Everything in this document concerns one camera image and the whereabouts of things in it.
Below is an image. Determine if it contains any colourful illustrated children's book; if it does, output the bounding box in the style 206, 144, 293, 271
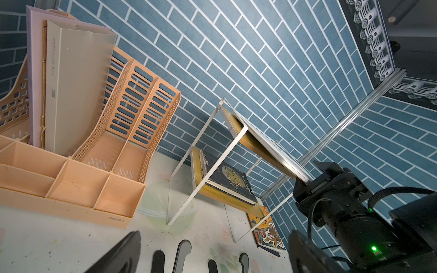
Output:
252, 216, 286, 257

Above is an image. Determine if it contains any peach plastic file organizer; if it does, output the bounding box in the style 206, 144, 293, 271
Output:
0, 10, 182, 229

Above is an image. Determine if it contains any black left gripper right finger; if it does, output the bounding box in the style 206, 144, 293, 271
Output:
288, 230, 346, 273

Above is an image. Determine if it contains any pink file folder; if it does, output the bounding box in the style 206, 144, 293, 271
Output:
26, 6, 75, 148

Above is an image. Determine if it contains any white metal wooden shelf rack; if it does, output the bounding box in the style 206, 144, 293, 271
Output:
166, 98, 294, 243

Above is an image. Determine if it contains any black laptop stand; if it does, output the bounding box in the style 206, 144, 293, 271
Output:
151, 240, 250, 273

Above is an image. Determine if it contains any floral table mat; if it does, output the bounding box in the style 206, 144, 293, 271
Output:
1, 153, 291, 273

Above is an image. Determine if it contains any silver Apple laptop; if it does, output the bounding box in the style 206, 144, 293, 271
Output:
218, 105, 314, 183

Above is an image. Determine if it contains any beige file folder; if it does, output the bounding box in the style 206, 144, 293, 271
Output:
44, 20, 116, 157

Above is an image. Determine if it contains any black Moon and Sixpence book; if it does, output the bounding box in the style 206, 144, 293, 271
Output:
206, 162, 257, 205

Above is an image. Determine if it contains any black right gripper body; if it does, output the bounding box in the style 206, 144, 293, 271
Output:
293, 160, 372, 227

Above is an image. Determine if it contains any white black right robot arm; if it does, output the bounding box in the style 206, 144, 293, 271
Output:
289, 162, 437, 273

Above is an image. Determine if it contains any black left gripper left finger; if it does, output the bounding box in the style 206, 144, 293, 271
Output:
86, 231, 141, 273

